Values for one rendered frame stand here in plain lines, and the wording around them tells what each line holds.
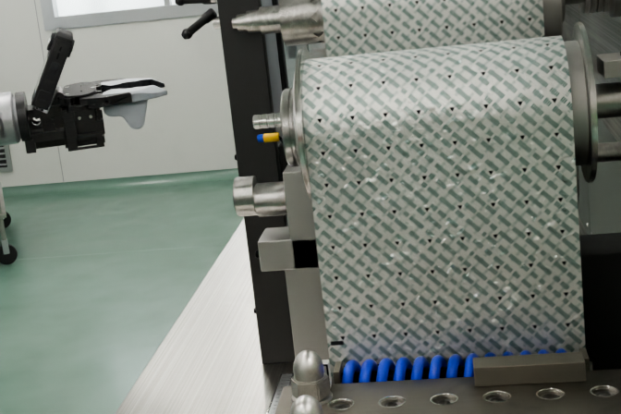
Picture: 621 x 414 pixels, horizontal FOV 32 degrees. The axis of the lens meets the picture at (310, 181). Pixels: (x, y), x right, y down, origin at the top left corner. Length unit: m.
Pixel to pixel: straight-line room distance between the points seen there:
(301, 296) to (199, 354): 0.40
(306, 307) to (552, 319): 0.25
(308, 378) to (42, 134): 0.76
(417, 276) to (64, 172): 6.15
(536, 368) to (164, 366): 0.62
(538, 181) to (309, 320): 0.28
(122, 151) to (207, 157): 0.54
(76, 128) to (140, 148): 5.32
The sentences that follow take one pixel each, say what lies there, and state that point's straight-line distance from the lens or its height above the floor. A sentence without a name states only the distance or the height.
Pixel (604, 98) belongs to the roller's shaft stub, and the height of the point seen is 1.25.
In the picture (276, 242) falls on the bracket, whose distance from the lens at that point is 1.08.
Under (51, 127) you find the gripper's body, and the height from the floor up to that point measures 1.20.
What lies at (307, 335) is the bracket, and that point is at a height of 1.03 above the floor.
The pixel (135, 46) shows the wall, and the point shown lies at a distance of 6.81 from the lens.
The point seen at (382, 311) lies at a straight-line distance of 1.02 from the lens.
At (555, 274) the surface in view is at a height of 1.11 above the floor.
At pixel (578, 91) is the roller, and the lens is 0.98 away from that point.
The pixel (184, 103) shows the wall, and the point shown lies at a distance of 6.79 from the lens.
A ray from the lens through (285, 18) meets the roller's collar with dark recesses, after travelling 1.25.
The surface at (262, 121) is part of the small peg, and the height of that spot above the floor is 1.26.
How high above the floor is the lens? 1.43
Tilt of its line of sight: 13 degrees down
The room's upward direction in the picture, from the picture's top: 6 degrees counter-clockwise
